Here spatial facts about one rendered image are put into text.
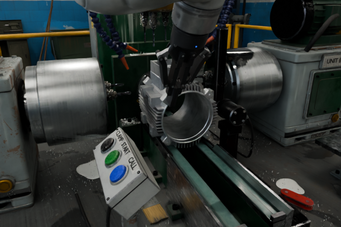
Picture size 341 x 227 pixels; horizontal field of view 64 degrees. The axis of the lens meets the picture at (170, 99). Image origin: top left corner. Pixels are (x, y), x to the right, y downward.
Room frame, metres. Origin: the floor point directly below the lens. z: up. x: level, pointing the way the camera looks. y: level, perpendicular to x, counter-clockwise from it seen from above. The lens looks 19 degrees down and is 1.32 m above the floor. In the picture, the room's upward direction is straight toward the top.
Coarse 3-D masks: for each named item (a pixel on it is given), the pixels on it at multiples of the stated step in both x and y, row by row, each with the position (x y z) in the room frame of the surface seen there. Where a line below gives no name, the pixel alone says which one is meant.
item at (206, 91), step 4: (144, 80) 0.86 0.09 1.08; (148, 80) 0.85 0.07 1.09; (148, 84) 0.85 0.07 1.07; (204, 92) 0.73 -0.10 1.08; (208, 92) 0.72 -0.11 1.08; (164, 96) 0.69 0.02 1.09; (208, 96) 0.72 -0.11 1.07; (212, 96) 0.73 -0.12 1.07; (164, 100) 0.68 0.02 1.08; (208, 132) 0.73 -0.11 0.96; (164, 136) 0.69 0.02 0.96; (204, 136) 0.72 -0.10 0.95; (208, 136) 0.73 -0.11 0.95; (164, 140) 0.68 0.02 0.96; (168, 140) 0.68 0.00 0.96; (168, 144) 0.68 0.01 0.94
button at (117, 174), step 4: (116, 168) 0.37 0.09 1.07; (120, 168) 0.36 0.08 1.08; (124, 168) 0.36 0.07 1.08; (112, 172) 0.37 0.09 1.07; (116, 172) 0.36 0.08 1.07; (120, 172) 0.36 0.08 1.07; (124, 172) 0.36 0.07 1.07; (112, 176) 0.36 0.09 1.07; (116, 176) 0.35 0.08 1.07; (120, 176) 0.35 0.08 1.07; (112, 180) 0.35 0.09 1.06; (116, 180) 0.35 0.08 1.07
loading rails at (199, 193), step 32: (160, 160) 0.72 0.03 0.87; (192, 160) 0.74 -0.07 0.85; (224, 160) 0.64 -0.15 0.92; (192, 192) 0.50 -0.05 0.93; (224, 192) 0.57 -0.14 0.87; (256, 192) 0.51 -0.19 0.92; (192, 224) 0.49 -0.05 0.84; (224, 224) 0.41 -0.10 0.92; (256, 224) 0.46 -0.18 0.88; (288, 224) 0.43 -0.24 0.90
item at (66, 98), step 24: (48, 72) 0.70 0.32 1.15; (72, 72) 0.72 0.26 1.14; (96, 72) 0.74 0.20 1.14; (24, 96) 0.70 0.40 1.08; (48, 96) 0.66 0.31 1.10; (72, 96) 0.67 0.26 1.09; (96, 96) 0.69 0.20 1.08; (48, 120) 0.64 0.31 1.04; (72, 120) 0.66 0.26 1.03; (96, 120) 0.69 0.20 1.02; (48, 144) 0.67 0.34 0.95
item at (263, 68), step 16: (240, 48) 1.00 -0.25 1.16; (256, 48) 1.00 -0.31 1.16; (208, 64) 1.03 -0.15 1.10; (240, 64) 0.89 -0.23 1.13; (256, 64) 0.91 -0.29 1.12; (272, 64) 0.93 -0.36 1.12; (208, 80) 1.01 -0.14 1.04; (240, 80) 0.86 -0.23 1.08; (256, 80) 0.88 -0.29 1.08; (272, 80) 0.91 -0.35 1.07; (224, 96) 0.92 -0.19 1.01; (240, 96) 0.86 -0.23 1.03; (256, 96) 0.88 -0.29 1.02; (272, 96) 0.91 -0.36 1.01
